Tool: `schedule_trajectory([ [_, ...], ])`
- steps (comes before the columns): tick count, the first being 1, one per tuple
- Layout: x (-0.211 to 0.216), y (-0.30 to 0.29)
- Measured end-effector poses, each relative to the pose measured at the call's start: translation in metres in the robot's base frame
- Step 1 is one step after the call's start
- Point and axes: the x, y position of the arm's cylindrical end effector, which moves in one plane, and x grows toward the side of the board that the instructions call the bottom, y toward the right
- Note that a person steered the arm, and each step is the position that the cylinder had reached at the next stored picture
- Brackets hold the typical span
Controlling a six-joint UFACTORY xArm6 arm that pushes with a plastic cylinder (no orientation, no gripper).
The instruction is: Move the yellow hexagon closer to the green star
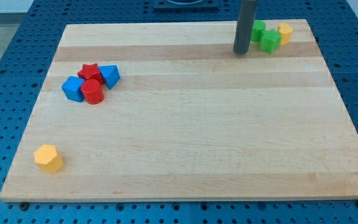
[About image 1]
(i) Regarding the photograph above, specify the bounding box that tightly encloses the red star block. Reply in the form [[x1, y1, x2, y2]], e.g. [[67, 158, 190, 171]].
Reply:
[[77, 63, 104, 85]]

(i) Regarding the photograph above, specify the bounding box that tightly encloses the green star block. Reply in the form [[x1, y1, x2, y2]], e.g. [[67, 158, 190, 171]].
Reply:
[[259, 29, 282, 54]]

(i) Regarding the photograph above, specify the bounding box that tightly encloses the yellow hexagon block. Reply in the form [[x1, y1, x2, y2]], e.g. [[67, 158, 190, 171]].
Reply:
[[34, 144, 64, 174]]

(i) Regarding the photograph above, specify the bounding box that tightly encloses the wooden board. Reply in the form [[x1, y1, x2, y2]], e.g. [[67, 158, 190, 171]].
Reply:
[[0, 19, 358, 202]]

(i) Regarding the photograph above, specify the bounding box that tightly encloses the blue triangle block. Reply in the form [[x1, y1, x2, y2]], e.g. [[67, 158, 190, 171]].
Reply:
[[98, 65, 121, 90]]

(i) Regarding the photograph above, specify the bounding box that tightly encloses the red cylinder block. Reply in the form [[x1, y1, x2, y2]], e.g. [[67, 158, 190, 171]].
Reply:
[[80, 79, 104, 105]]

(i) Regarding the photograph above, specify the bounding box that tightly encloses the blue cube block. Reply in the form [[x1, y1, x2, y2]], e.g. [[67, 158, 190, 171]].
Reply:
[[62, 76, 85, 103]]

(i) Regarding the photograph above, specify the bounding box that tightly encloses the green cylinder block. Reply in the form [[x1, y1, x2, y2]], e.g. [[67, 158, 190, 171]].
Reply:
[[250, 20, 266, 42]]

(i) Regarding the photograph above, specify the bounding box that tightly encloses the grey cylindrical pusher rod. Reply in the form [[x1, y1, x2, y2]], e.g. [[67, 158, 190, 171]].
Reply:
[[233, 0, 258, 55]]

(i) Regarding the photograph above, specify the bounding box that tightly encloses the yellow heart block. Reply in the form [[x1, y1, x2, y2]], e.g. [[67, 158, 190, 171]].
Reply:
[[277, 23, 293, 45]]

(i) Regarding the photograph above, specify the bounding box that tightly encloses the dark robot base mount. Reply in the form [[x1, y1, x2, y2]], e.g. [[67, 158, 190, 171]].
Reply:
[[152, 0, 219, 11]]

